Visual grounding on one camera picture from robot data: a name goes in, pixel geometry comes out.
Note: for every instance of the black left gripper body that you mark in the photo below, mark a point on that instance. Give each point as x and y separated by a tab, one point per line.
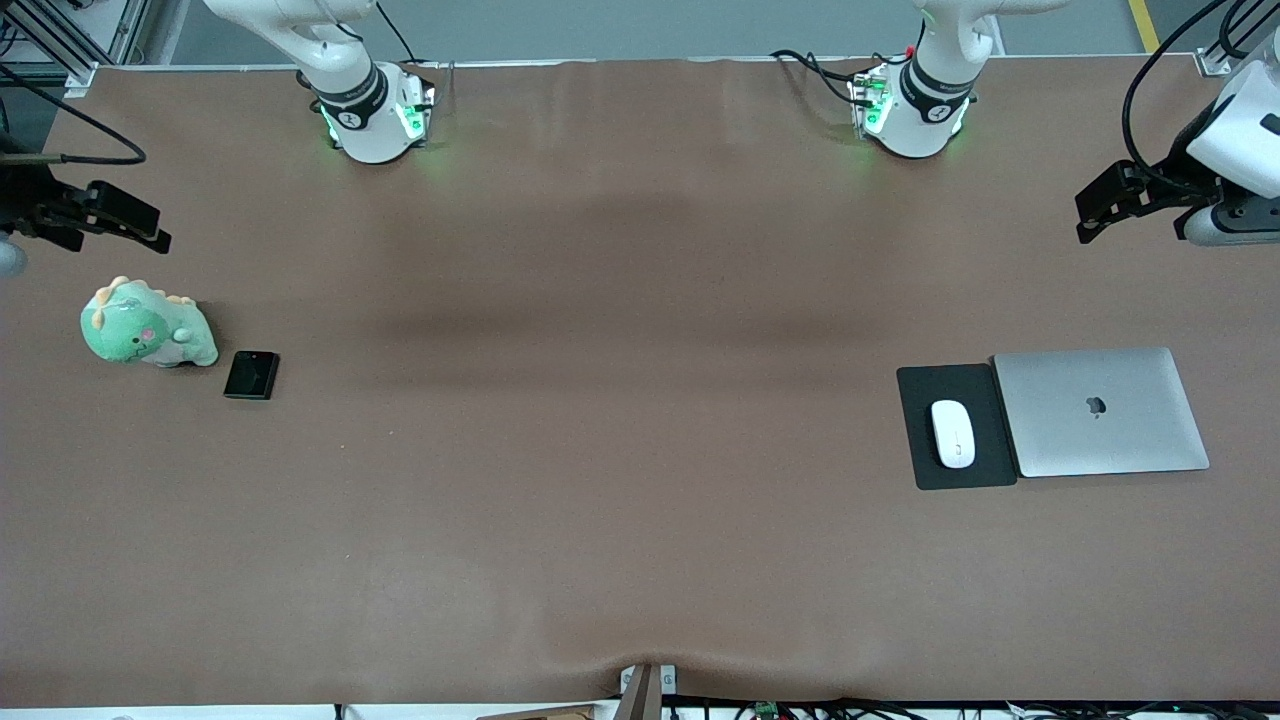
1172	184

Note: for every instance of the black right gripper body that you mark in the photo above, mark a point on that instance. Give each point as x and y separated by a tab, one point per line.
22	198

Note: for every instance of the black phone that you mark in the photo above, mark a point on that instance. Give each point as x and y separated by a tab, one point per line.
250	375

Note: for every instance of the white computer mouse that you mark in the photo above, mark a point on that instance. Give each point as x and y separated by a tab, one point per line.
953	435

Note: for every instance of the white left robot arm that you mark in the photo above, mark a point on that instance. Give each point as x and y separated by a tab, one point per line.
925	110

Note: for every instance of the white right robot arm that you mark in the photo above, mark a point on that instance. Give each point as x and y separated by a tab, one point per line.
365	130

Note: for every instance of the dark grey mouse pad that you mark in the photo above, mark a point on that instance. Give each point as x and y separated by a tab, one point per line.
915	440

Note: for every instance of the green dinosaur plush toy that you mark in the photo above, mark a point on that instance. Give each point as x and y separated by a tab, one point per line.
130	335

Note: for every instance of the yellow floor tape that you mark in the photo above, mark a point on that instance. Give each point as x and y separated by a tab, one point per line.
1145	25

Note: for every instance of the silver closed laptop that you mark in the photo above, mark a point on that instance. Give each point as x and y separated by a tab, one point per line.
1100	440

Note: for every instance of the brown table cover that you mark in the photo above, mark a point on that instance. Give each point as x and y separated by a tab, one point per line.
640	600

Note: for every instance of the aluminium frame profile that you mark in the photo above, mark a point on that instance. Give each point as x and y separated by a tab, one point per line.
1215	65
80	78

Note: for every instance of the brown camera post with brackets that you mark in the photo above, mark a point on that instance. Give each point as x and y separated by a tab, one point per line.
645	695

